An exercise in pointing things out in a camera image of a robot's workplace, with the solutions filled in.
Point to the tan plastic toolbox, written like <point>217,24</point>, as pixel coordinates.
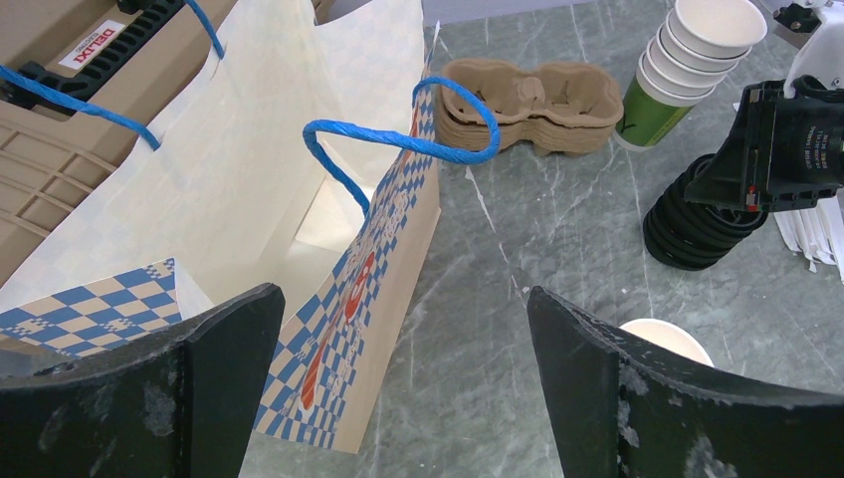
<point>72,99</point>

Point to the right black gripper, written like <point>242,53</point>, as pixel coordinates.
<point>791,158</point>

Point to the bundle of white straws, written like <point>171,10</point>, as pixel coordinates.
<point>815,233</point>

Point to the blue checkered paper bag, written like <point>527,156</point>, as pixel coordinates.
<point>351,270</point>

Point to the stack of black lids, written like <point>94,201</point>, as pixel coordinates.
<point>692,236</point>

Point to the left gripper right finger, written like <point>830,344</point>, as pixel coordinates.
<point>620,406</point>

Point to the brown cardboard cup carrier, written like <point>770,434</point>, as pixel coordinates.
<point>559,107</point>

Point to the white paper coffee cup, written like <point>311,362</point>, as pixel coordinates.
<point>669,337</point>

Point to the stack of paper cups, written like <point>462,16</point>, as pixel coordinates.
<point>694,49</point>

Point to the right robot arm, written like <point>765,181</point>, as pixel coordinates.
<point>821,56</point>

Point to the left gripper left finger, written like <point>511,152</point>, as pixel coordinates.
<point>180,402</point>

